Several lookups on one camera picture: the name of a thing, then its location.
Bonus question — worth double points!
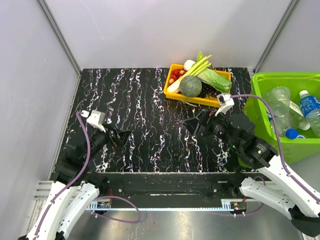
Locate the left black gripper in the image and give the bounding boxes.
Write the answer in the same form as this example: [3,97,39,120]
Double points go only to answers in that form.
[83,122,132,162]

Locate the black marble mat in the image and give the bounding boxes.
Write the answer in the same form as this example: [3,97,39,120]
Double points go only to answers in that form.
[57,67,239,173]

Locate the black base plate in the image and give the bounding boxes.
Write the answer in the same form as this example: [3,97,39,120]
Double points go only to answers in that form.
[85,172,244,208]

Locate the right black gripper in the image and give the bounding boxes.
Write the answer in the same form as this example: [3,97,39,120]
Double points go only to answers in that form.
[180,106,240,149]

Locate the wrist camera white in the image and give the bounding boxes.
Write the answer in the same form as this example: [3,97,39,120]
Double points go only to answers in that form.
[86,110,106,133]
[215,93,235,117]

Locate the white radish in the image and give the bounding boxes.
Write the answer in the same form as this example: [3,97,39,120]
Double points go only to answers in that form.
[167,75,186,93]

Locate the red strawberries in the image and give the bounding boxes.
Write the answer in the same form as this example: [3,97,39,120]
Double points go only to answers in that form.
[168,69,186,85]

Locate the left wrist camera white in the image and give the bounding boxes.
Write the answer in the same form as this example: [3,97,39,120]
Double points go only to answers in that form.
[86,110,106,133]

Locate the napa cabbage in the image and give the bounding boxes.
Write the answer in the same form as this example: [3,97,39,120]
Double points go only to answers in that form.
[197,68,232,93]

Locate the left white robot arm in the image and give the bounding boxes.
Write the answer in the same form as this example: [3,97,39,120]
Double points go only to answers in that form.
[20,124,131,240]

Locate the clear crushed bottle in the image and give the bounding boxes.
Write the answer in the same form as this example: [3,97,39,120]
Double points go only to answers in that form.
[268,86,291,121]

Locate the beige label clear bottle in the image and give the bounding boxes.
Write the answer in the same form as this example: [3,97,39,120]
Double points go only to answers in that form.
[289,101,311,131]

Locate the yellow plastic tray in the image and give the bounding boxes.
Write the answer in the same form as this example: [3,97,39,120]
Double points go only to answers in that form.
[163,63,220,108]

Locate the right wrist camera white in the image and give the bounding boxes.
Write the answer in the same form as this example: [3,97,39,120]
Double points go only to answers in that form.
[215,93,235,117]

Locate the dark grape bunch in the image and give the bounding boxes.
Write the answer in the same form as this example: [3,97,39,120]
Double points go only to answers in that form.
[197,82,220,99]

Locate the green netted melon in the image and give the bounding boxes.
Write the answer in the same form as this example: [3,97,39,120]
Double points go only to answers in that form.
[179,75,202,97]

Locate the celery stalks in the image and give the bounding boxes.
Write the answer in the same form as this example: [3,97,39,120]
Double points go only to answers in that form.
[185,51,212,76]

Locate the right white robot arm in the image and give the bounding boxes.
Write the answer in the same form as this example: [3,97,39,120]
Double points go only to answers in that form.
[182,110,320,237]

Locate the white mushroom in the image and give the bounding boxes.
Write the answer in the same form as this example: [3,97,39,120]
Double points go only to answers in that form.
[183,59,196,72]

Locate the Pepsi bottle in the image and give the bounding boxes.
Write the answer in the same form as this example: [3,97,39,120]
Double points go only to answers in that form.
[299,90,320,138]
[266,112,299,140]

